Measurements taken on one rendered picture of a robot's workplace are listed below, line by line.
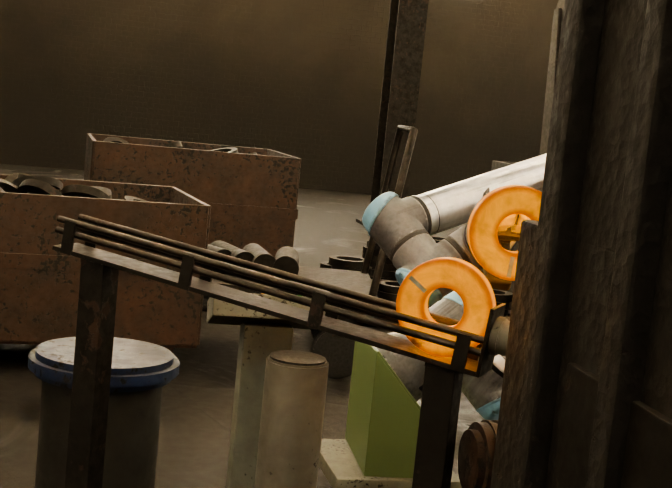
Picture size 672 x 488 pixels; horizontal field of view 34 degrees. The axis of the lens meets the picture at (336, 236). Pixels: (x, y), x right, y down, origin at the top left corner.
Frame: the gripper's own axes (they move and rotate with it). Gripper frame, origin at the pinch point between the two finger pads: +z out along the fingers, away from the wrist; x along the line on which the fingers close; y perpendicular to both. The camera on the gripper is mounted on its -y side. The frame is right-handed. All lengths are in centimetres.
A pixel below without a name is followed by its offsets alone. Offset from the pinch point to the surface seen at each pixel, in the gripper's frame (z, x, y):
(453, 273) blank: 6.9, -10.6, -10.4
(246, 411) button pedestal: -52, -43, -33
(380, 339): -1.3, -20.5, -20.8
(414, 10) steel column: -734, 43, 327
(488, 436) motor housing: 3.8, -3.3, -34.6
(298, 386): -32, -33, -28
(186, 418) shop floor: -174, -66, -36
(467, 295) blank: 6.8, -8.3, -13.7
